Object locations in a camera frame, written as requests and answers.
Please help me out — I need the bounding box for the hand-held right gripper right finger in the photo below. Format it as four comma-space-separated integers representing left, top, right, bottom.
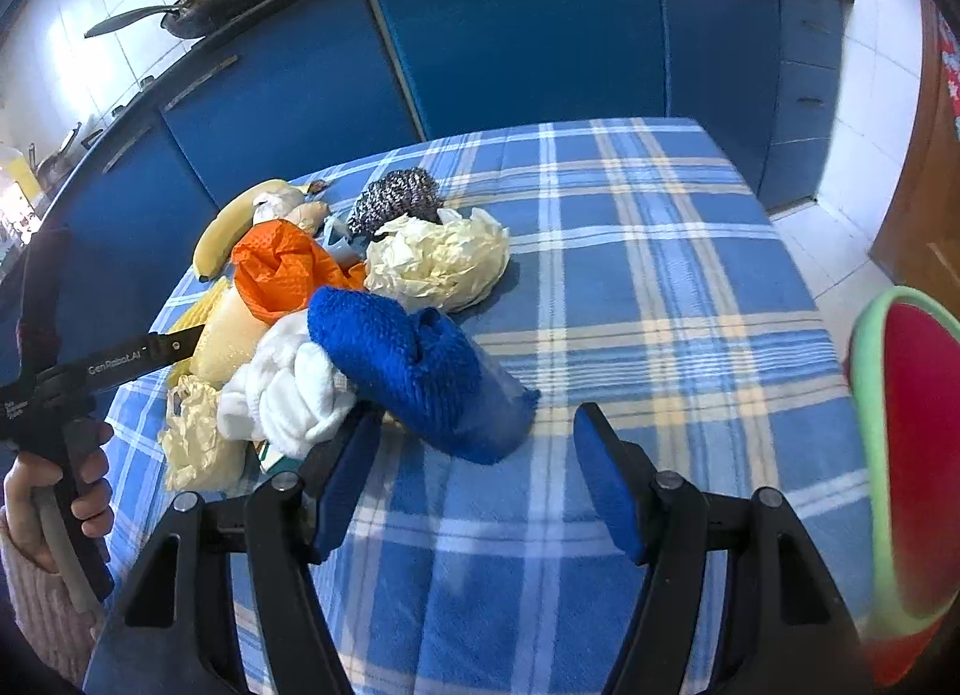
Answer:
574, 402, 875, 695

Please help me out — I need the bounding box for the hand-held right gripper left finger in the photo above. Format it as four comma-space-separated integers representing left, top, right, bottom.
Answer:
82, 406, 387, 695

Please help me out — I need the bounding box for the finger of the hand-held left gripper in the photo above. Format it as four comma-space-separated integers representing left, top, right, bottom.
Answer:
18, 228, 73, 375
79, 324, 206, 390

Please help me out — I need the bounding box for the blue knitted cloth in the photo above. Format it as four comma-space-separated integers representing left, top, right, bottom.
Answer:
307, 286, 541, 467

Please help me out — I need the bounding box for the orange plastic bag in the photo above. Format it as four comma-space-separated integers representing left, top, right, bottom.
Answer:
231, 219, 368, 325

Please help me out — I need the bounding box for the green rimmed red bin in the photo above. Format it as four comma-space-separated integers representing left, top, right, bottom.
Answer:
844, 286, 960, 688

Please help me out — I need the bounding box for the person's left forearm pink sleeve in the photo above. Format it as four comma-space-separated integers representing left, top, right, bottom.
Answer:
0, 515, 106, 681

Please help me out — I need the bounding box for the person's left hand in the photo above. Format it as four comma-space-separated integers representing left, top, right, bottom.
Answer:
3, 421, 115, 576

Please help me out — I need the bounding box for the yellow sponge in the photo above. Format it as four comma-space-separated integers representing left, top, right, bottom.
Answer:
169, 282, 271, 390

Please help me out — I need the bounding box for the white green cardboard box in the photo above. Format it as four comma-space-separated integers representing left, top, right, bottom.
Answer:
255, 440, 305, 479

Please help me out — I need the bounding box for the small crumpled cream bag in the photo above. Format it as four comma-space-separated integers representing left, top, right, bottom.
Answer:
159, 374, 248, 494

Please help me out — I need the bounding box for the white cloth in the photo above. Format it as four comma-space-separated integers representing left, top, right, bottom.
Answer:
217, 312, 357, 460

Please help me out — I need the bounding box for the yellow oil bottle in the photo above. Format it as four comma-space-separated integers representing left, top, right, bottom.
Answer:
0, 144, 38, 216

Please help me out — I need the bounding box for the small metal pan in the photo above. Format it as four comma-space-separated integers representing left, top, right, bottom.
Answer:
34, 125, 83, 186

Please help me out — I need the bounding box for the yellow banana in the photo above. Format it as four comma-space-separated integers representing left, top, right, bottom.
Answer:
193, 179, 312, 281

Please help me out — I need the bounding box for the white garlic bulb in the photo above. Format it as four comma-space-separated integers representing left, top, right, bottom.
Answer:
251, 189, 301, 224

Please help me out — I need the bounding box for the blue plaid tablecloth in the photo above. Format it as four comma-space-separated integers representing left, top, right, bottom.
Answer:
105, 116, 878, 695

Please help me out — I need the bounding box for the beige ginger root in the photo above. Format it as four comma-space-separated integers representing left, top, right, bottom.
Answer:
289, 202, 331, 235

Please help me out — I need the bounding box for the light blue plastic tube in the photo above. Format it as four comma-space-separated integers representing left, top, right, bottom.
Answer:
322, 211, 368, 269

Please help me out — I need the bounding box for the large crumpled cream bag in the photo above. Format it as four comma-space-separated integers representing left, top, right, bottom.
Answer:
364, 207, 511, 314

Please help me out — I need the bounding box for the steel wool scrubber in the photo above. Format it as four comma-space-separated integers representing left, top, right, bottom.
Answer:
346, 168, 443, 239

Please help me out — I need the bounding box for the brown wooden door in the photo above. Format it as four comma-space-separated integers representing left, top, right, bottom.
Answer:
870, 0, 960, 306

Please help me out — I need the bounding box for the blue kitchen cabinet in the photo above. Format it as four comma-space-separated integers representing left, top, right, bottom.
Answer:
0, 0, 856, 396

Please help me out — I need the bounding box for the red printed door hanging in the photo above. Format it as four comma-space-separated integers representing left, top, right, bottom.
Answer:
937, 5, 960, 134

